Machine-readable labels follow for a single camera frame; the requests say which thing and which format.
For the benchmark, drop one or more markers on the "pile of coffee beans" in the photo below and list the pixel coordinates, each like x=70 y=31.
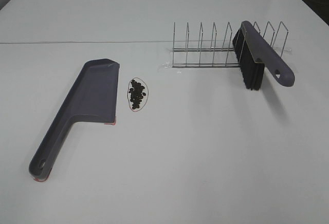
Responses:
x=137 y=94

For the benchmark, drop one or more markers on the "purple plastic dustpan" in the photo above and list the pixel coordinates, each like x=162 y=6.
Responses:
x=92 y=98

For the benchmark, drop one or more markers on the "metal wire dish rack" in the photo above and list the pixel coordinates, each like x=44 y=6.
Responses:
x=215 y=53

